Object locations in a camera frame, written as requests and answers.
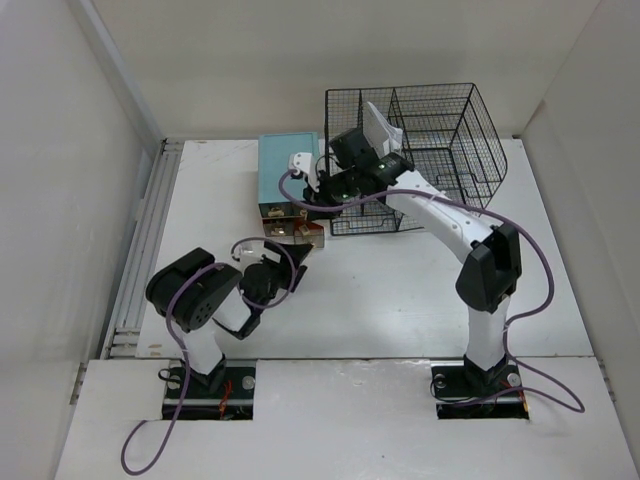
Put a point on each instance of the white spiral notebook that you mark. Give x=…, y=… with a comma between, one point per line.
x=383, y=137

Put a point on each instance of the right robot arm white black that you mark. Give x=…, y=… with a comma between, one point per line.
x=490, y=255

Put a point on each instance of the teal mini drawer chest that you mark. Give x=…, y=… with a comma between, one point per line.
x=280, y=218

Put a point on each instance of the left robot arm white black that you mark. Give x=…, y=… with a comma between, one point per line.
x=197, y=296

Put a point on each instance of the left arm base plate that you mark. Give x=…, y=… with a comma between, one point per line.
x=226, y=396

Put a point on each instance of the aluminium rail frame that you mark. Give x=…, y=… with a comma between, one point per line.
x=124, y=323

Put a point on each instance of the black wire mesh organizer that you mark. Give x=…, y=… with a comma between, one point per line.
x=448, y=133

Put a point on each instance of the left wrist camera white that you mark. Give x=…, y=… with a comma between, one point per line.
x=247, y=251

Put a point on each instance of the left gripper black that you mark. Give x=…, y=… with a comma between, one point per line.
x=284, y=266

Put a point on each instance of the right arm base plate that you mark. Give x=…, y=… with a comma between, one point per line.
x=458, y=398

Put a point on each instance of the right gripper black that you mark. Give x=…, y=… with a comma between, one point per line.
x=310, y=196

